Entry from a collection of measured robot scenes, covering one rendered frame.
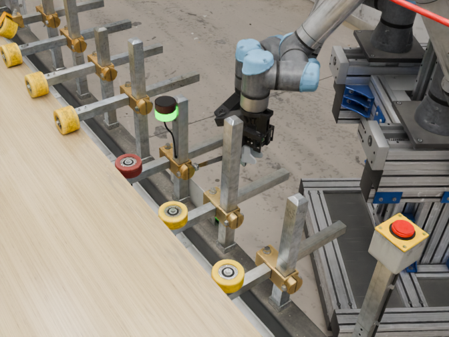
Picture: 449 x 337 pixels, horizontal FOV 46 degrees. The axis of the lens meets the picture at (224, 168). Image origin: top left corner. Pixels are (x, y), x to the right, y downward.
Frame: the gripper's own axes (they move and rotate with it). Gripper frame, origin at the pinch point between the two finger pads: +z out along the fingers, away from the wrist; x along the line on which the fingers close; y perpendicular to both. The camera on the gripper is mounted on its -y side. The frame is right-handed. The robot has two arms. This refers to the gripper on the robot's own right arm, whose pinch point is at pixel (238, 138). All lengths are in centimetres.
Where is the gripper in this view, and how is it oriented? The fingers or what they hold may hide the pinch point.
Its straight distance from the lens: 184.2
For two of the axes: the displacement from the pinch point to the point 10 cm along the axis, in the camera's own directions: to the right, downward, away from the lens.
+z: -0.3, 7.6, 6.5
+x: -5.9, -5.4, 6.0
